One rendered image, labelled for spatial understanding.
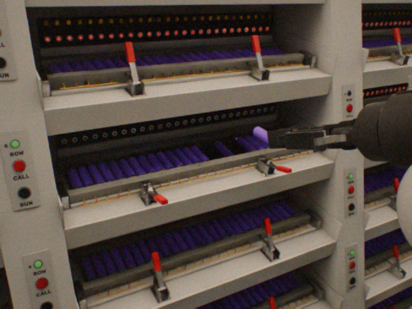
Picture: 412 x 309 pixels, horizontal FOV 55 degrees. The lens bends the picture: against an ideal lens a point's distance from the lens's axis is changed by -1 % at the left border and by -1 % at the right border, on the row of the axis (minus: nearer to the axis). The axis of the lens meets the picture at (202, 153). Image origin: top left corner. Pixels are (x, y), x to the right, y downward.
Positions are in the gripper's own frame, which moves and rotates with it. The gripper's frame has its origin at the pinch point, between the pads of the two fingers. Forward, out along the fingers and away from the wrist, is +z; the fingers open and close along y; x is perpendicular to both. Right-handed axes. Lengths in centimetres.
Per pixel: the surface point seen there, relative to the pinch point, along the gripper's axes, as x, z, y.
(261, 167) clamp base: 6.7, 17.8, -6.4
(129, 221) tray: 10.3, 17.2, 24.0
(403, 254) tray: 44, 26, -59
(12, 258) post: 11.2, 17.1, 43.4
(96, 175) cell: 1.7, 25.0, 26.5
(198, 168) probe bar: 4.1, 19.8, 7.5
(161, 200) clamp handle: 6.8, 10.6, 19.9
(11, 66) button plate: -17.4, 12.7, 38.5
